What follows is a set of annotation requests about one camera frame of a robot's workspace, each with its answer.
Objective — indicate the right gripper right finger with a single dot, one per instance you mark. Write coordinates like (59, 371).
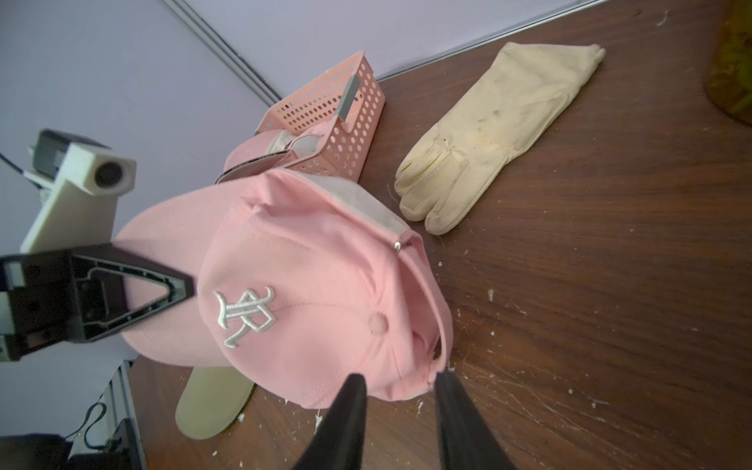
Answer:
(465, 440)

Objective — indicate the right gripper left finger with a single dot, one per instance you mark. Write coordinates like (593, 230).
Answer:
(338, 441)

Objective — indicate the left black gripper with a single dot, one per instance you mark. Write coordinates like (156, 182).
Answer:
(110, 289)

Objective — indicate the beige baseball cap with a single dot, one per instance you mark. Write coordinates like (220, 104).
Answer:
(212, 400)

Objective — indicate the pink baseball cap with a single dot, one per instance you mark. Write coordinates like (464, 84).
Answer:
(300, 281)

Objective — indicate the pink perforated plastic basket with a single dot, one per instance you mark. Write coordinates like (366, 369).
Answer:
(345, 103)

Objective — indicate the cream work glove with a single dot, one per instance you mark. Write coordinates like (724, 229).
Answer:
(497, 120)

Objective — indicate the potted plant in yellow vase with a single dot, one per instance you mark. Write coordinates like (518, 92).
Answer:
(728, 79)

